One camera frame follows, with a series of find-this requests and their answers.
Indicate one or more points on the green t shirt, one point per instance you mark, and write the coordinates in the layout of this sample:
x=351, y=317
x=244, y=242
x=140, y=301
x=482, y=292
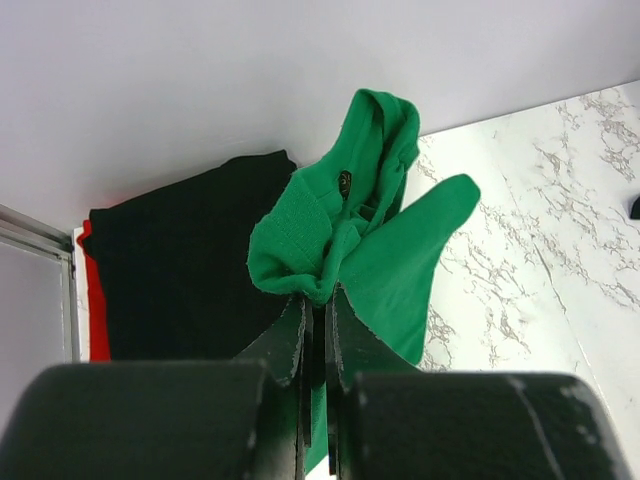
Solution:
x=341, y=222

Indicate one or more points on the left aluminium frame post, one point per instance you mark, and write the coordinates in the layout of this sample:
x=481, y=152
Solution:
x=29, y=234

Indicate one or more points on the folded black t shirt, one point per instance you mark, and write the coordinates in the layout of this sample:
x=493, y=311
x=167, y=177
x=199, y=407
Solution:
x=173, y=263

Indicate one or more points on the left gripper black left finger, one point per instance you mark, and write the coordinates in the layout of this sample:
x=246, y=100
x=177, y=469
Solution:
x=243, y=418

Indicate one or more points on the folded red t shirt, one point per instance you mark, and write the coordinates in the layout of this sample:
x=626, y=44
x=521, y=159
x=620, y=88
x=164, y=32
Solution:
x=91, y=302

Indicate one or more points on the black crumpled t shirt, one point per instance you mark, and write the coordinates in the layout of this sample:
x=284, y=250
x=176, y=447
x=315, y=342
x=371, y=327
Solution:
x=635, y=209

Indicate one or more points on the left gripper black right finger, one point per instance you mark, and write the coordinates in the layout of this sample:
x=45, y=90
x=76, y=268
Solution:
x=388, y=420

